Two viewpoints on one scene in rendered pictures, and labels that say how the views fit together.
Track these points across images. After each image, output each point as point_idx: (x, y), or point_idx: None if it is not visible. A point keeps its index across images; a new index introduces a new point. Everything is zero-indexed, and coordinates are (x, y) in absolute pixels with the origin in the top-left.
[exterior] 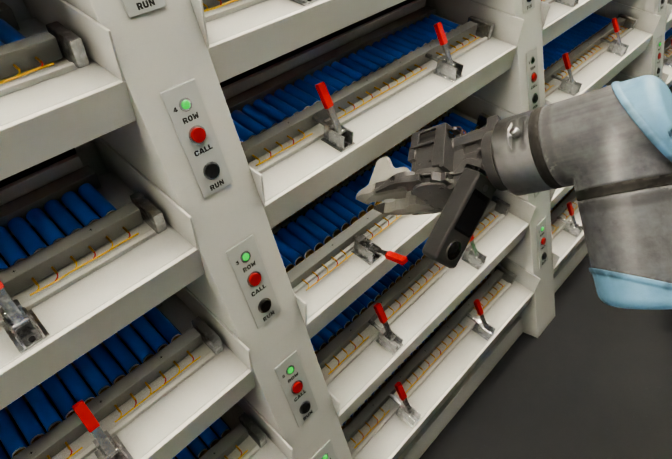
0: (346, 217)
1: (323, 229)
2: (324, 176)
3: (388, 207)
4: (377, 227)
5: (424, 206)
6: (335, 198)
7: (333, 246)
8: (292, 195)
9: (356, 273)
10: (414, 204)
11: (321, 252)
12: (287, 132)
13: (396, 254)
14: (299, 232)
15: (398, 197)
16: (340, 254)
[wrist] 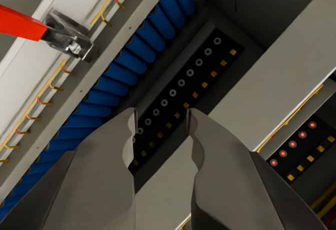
0: (105, 80)
1: (129, 52)
2: (260, 117)
3: (131, 128)
4: (54, 85)
5: (86, 223)
6: (116, 97)
7: (128, 25)
8: (320, 60)
9: None
10: (127, 198)
11: (144, 9)
12: (274, 141)
13: (21, 32)
14: (158, 37)
15: (205, 184)
16: (108, 17)
